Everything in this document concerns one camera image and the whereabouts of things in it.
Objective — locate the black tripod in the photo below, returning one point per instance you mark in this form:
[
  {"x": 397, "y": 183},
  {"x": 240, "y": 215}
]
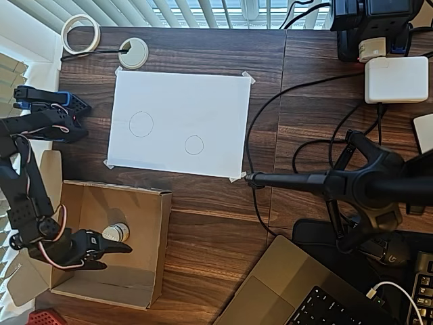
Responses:
[{"x": 365, "y": 183}]

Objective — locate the black mouse pad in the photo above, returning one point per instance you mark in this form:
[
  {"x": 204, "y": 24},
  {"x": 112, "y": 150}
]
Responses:
[{"x": 311, "y": 233}]

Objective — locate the white paper sheet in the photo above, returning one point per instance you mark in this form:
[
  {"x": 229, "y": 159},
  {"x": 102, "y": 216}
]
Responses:
[{"x": 186, "y": 101}]

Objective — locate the black power strip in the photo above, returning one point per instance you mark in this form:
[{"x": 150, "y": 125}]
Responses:
[{"x": 348, "y": 20}]

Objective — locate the white flat device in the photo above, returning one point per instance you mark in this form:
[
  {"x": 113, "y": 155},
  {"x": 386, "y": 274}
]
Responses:
[{"x": 426, "y": 132}]

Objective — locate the masking tape piece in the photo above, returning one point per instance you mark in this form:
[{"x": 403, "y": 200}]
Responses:
[
  {"x": 109, "y": 165},
  {"x": 248, "y": 78},
  {"x": 236, "y": 177},
  {"x": 118, "y": 70}
]

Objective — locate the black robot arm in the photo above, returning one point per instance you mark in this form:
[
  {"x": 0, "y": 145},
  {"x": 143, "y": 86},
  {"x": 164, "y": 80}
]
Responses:
[{"x": 30, "y": 183}]

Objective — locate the cream vertical blinds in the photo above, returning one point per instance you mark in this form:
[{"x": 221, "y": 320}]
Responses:
[{"x": 10, "y": 67}]

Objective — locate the white vertical window blinds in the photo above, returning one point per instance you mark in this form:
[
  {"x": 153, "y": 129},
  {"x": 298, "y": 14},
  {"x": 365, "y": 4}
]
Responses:
[{"x": 203, "y": 13}]

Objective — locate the red robot arm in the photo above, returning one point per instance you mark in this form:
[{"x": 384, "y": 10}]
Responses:
[{"x": 40, "y": 318}]

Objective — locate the white round desk grommet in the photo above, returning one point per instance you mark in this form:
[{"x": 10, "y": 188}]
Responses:
[{"x": 135, "y": 61}]

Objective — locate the small silver tin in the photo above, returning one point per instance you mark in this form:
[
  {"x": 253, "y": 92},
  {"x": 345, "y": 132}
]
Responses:
[{"x": 116, "y": 232}]

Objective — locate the masking tape roll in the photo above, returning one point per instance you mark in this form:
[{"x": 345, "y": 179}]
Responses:
[{"x": 80, "y": 17}]

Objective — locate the small white plug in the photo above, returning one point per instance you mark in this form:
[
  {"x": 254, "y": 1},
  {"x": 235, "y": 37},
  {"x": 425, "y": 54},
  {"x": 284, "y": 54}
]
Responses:
[{"x": 372, "y": 49}]

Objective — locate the open cardboard box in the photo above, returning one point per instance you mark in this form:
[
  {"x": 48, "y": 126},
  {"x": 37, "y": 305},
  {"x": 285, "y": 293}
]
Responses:
[{"x": 135, "y": 210}]

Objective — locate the black computer mouse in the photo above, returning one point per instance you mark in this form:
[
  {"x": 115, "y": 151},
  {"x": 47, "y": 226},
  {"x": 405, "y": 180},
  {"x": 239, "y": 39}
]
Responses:
[{"x": 395, "y": 254}]

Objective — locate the black keyboard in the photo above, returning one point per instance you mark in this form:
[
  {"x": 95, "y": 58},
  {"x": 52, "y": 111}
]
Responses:
[{"x": 424, "y": 291}]

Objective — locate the white power adapter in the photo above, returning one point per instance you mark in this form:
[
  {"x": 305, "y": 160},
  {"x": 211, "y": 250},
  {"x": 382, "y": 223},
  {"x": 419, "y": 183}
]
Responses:
[{"x": 395, "y": 81}]

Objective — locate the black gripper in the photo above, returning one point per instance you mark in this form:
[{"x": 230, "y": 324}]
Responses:
[{"x": 88, "y": 244}]

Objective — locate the grey laptop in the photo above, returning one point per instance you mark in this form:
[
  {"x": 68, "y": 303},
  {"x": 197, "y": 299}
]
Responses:
[{"x": 280, "y": 271}]

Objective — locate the blue plug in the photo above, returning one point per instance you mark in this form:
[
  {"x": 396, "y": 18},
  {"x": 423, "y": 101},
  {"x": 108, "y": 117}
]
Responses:
[{"x": 399, "y": 49}]

